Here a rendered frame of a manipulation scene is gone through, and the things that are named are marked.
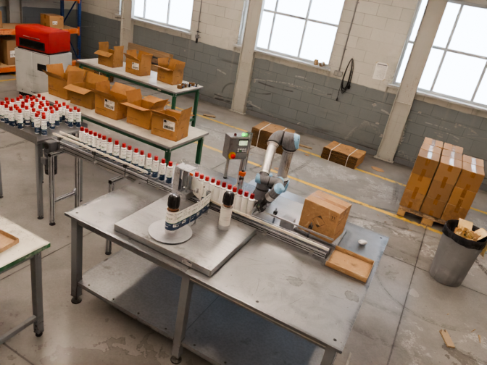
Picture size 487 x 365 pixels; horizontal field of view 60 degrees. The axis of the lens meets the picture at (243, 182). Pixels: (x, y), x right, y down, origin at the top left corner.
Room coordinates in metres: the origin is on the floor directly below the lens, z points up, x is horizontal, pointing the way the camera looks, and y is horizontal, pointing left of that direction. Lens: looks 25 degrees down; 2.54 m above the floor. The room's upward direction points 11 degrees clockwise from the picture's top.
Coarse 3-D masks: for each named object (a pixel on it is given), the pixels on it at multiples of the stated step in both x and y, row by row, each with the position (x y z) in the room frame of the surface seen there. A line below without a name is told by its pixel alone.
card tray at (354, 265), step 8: (336, 248) 2.79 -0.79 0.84; (344, 248) 2.76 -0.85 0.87; (336, 256) 2.69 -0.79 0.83; (344, 256) 2.71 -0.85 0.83; (352, 256) 2.73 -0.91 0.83; (360, 256) 2.71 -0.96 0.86; (328, 264) 2.55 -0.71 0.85; (336, 264) 2.59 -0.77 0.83; (344, 264) 2.61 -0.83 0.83; (352, 264) 2.63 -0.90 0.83; (360, 264) 2.65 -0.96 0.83; (368, 264) 2.67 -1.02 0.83; (344, 272) 2.50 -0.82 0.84; (352, 272) 2.48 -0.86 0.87; (360, 272) 2.54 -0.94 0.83; (368, 272) 2.56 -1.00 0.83; (360, 280) 2.45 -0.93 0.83
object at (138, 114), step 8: (128, 96) 4.88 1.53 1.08; (136, 96) 5.01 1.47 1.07; (152, 96) 5.17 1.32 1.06; (128, 104) 4.73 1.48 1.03; (136, 104) 4.99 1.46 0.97; (144, 104) 5.07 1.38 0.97; (152, 104) 5.02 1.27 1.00; (160, 104) 4.84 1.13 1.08; (128, 112) 4.83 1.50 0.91; (136, 112) 4.79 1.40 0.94; (144, 112) 4.75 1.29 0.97; (128, 120) 4.83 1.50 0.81; (136, 120) 4.79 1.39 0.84; (144, 120) 4.74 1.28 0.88; (144, 128) 4.74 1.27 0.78
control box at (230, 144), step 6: (228, 138) 3.07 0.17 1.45; (234, 138) 3.06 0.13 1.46; (240, 138) 3.08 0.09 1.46; (246, 138) 3.11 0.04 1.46; (228, 144) 3.05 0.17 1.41; (234, 144) 3.06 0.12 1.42; (228, 150) 3.05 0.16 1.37; (234, 150) 3.06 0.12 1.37; (246, 150) 3.12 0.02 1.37; (228, 156) 3.04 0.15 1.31; (240, 156) 3.10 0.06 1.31
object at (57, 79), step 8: (48, 64) 5.39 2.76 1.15; (56, 64) 5.50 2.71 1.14; (48, 72) 5.24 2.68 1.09; (56, 72) 5.47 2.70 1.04; (64, 72) 5.59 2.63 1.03; (72, 72) 5.29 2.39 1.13; (80, 72) 5.41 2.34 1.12; (48, 80) 5.34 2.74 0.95; (56, 80) 5.29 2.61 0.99; (64, 80) 5.22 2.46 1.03; (72, 80) 5.30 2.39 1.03; (80, 80) 5.42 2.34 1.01; (48, 88) 5.34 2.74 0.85; (56, 88) 5.29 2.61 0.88; (64, 96) 5.23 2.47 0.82
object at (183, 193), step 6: (174, 174) 3.06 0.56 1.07; (180, 174) 3.13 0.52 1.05; (186, 174) 3.07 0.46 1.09; (174, 180) 3.05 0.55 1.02; (180, 180) 3.06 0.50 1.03; (186, 180) 3.04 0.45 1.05; (174, 186) 3.05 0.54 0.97; (180, 186) 3.06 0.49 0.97; (186, 186) 3.03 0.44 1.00; (174, 192) 3.05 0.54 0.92; (180, 192) 3.02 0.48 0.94; (186, 192) 3.04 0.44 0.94; (192, 192) 3.08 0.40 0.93; (180, 198) 3.02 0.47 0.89; (186, 198) 3.01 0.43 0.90
